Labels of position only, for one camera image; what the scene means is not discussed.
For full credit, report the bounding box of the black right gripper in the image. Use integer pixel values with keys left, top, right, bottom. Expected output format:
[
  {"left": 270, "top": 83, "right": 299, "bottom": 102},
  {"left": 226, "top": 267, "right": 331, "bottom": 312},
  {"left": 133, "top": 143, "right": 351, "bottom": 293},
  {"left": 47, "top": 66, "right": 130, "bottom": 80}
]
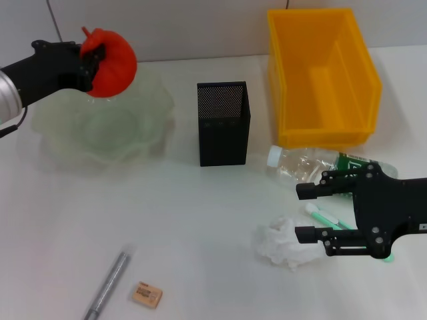
[{"left": 295, "top": 163, "right": 427, "bottom": 260}]

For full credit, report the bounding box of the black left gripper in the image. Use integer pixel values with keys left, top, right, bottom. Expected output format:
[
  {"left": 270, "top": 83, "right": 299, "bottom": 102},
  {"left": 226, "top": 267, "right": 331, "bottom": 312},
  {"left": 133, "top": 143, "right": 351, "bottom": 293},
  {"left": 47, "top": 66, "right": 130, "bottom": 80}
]
[{"left": 1, "top": 40, "right": 107, "bottom": 108}]

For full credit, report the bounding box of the white paper ball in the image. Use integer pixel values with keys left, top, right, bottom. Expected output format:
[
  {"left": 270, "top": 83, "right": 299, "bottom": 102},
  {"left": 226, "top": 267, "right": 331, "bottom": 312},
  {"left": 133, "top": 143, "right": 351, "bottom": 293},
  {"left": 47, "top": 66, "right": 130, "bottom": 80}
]
[{"left": 255, "top": 215, "right": 324, "bottom": 273}]

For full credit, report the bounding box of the clear green-label water bottle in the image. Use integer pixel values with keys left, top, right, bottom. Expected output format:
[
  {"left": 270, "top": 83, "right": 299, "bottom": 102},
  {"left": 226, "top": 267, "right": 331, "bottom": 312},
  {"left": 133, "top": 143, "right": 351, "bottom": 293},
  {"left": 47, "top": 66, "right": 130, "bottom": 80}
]
[{"left": 266, "top": 145, "right": 400, "bottom": 191}]

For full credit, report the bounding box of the mint green utility knife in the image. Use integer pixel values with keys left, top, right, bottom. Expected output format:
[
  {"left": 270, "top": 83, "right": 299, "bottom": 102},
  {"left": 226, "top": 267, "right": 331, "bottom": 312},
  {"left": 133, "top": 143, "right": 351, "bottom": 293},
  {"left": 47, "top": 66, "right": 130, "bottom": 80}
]
[{"left": 303, "top": 203, "right": 394, "bottom": 264}]

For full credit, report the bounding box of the pale green glass fruit plate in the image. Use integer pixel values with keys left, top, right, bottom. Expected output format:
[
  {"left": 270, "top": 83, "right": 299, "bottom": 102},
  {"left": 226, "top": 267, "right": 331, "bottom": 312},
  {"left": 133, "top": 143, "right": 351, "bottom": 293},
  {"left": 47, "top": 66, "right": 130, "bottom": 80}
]
[{"left": 31, "top": 63, "right": 176, "bottom": 167}]

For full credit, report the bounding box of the black mesh pen holder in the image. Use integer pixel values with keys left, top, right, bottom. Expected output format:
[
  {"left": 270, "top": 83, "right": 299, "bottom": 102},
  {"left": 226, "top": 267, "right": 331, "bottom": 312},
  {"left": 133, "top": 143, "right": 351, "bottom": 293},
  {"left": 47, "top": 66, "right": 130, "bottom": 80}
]
[{"left": 196, "top": 81, "right": 251, "bottom": 167}]

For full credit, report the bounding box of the beige eraser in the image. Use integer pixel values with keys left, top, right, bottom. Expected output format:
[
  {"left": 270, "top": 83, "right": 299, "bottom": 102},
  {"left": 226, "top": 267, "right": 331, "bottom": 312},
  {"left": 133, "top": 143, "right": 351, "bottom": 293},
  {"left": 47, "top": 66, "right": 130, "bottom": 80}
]
[{"left": 131, "top": 281, "right": 163, "bottom": 309}]

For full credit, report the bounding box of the silver metal pen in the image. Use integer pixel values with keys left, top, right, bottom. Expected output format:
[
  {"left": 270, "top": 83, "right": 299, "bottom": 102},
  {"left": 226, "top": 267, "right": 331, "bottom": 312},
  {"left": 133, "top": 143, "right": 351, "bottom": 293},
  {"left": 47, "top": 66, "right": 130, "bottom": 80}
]
[{"left": 83, "top": 251, "right": 130, "bottom": 320}]

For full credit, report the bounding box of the yellow plastic bin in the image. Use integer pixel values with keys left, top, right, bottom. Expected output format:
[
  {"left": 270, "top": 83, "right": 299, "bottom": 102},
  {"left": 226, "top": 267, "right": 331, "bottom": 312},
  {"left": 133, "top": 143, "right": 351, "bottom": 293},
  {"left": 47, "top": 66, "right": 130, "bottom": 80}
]
[{"left": 266, "top": 8, "right": 383, "bottom": 149}]

